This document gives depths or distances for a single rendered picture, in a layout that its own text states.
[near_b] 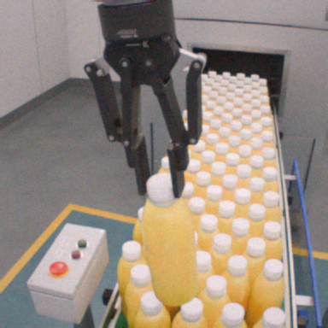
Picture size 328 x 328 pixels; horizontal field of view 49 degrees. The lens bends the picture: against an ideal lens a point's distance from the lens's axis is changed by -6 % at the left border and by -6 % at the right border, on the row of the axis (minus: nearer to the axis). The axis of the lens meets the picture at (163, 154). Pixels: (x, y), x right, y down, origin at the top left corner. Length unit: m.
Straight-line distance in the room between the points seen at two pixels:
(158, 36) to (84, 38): 4.84
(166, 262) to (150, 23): 0.31
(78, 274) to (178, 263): 0.30
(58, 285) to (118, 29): 0.53
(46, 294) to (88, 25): 4.57
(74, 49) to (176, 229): 4.91
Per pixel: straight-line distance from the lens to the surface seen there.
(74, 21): 5.24
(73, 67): 5.40
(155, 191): 0.46
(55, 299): 0.78
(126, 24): 0.36
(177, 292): 0.57
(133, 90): 0.41
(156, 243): 0.50
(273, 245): 0.89
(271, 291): 0.80
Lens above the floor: 1.65
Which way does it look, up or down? 28 degrees down
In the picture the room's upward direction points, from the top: straight up
